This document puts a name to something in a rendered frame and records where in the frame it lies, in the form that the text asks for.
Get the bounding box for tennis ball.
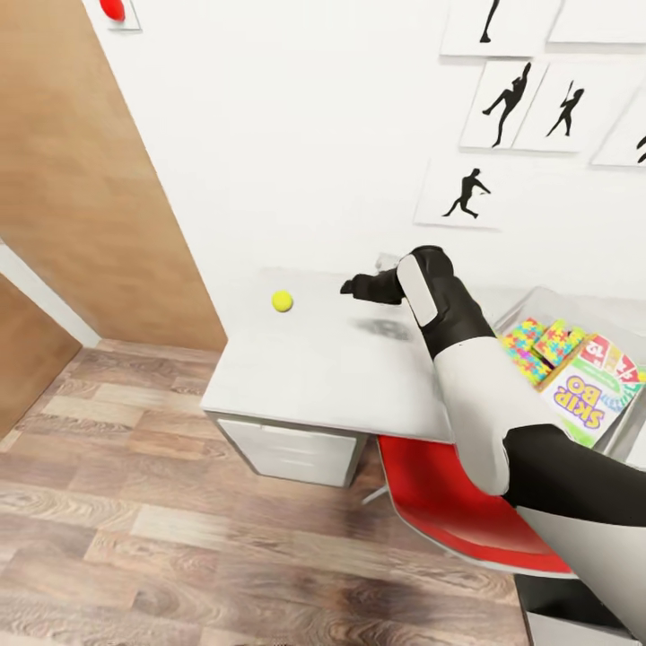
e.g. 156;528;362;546
272;291;292;311

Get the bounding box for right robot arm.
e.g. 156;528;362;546
340;244;646;646

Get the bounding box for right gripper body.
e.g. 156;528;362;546
353;272;402;305

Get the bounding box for board game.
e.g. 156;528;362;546
537;331;646;448

